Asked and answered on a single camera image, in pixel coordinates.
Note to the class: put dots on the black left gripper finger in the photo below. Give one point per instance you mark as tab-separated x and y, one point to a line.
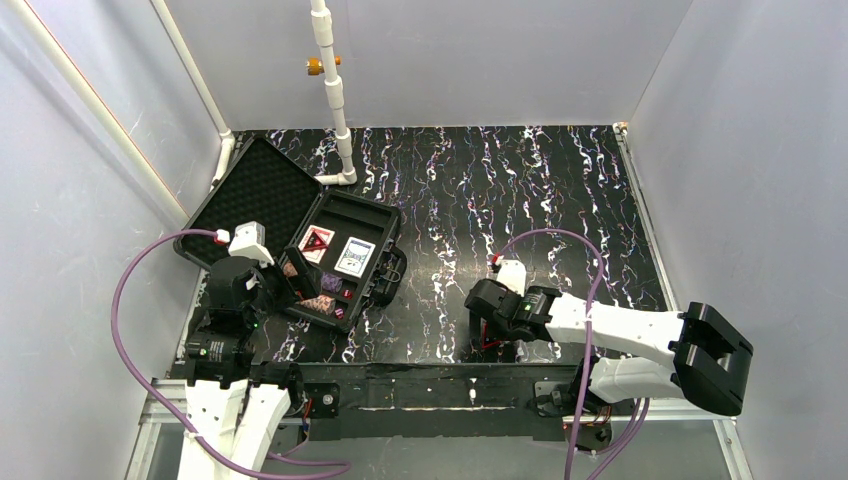
308	284
295	262

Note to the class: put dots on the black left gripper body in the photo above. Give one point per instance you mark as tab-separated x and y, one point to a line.
284	276

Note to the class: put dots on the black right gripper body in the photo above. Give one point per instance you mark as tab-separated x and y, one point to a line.
481	302

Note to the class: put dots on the red triangular button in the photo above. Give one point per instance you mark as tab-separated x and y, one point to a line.
486	340
316	240

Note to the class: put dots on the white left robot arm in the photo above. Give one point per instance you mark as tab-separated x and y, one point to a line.
234	401

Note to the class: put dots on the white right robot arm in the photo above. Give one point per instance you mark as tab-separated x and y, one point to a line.
695	354

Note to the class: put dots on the black poker set case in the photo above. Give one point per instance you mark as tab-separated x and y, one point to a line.
265	186

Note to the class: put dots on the orange blue chip row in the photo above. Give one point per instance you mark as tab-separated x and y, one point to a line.
323	304

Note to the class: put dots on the red playing card deck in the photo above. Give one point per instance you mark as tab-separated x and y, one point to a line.
315	257

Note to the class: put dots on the blue playing card deck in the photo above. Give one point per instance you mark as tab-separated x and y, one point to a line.
354	257

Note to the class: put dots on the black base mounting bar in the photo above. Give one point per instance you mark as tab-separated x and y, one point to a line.
370	400

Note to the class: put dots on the white corner pipe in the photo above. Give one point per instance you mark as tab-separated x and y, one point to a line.
226	136

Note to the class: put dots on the orange valve knob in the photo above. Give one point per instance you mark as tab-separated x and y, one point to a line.
314	66

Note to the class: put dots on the white PVC pipe stand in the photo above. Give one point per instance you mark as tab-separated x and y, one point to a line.
321	18

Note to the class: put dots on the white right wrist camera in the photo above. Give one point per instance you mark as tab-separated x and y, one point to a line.
510	273

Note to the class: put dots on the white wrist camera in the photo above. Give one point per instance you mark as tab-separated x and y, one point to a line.
510	273
247	240

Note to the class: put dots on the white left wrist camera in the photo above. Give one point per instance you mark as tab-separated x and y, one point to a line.
247	240

